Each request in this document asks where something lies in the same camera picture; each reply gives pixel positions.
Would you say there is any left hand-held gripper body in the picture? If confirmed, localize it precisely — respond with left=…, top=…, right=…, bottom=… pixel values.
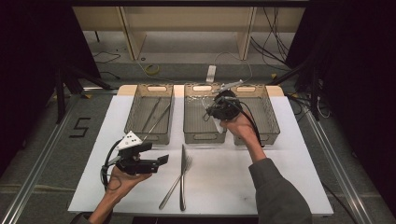
left=108, top=130, right=160, bottom=175

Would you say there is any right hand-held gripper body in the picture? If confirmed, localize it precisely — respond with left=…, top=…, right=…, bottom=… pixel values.
left=205, top=79, right=245, bottom=121

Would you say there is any white ceramic spoon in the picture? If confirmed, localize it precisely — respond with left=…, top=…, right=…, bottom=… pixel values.
left=213, top=118, right=226, bottom=134

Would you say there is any steel chopstick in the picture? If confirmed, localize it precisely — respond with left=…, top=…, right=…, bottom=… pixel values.
left=141, top=96, right=163, bottom=133
left=141, top=102, right=172, bottom=143

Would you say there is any transparent grey plastic bin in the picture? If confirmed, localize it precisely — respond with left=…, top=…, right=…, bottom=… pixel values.
left=228, top=83, right=281, bottom=147
left=123, top=83, right=175, bottom=146
left=182, top=82, right=228, bottom=145

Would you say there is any steel table knife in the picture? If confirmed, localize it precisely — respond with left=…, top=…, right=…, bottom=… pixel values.
left=179, top=143, right=187, bottom=212

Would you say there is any steel fork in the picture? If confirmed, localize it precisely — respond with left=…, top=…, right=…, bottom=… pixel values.
left=158, top=155, right=193, bottom=211

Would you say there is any person's right hand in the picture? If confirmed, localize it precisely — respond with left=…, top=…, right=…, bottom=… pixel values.
left=219, top=113, right=261, bottom=153

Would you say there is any person's left hand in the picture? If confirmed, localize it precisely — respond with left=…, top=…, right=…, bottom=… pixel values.
left=106, top=167, right=153, bottom=199

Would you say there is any white power strip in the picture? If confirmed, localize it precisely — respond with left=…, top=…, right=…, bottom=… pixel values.
left=205, top=64, right=217, bottom=84

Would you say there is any white table sheet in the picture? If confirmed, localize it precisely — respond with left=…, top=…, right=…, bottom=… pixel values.
left=67, top=94, right=334, bottom=217

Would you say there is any black metal stand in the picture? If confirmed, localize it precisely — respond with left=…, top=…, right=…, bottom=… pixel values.
left=267, top=59, right=321, bottom=121
left=54, top=63, right=115, bottom=125

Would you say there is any beige wooden shelf unit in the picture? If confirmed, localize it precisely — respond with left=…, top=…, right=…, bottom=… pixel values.
left=72, top=7, right=306, bottom=62

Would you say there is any right hand-held gripper cable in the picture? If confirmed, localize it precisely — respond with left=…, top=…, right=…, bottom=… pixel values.
left=232, top=98, right=265, bottom=148

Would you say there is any white floor cable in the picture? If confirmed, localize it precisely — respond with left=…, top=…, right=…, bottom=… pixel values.
left=214, top=50, right=254, bottom=85

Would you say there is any yellow cable coil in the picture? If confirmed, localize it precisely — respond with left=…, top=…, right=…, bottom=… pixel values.
left=144, top=63, right=162, bottom=76

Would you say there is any bundle of black cables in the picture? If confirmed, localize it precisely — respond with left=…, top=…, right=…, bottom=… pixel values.
left=250, top=7, right=292, bottom=71

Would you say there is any thin black floor cable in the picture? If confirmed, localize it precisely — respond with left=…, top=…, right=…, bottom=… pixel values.
left=92, top=50, right=121, bottom=80

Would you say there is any aluminium floor rail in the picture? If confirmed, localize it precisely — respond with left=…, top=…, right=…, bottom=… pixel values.
left=0, top=87, right=119, bottom=224
left=303, top=108, right=375, bottom=224

